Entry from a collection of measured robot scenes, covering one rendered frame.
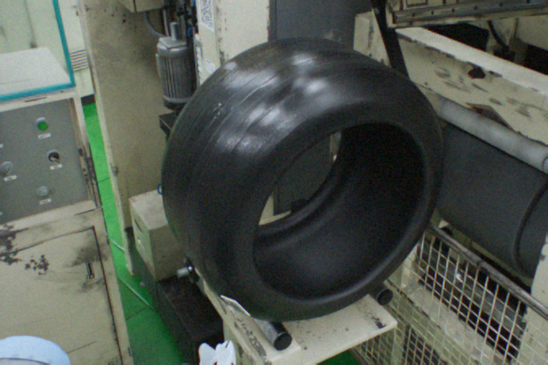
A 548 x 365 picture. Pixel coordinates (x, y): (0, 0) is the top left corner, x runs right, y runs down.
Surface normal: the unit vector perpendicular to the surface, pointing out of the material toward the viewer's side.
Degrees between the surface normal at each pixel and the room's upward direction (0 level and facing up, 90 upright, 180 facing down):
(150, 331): 0
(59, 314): 90
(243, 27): 90
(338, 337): 0
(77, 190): 90
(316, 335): 0
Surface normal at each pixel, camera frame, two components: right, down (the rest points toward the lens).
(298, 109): 0.08, -0.21
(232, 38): 0.49, 0.46
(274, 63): -0.22, -0.76
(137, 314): -0.01, -0.85
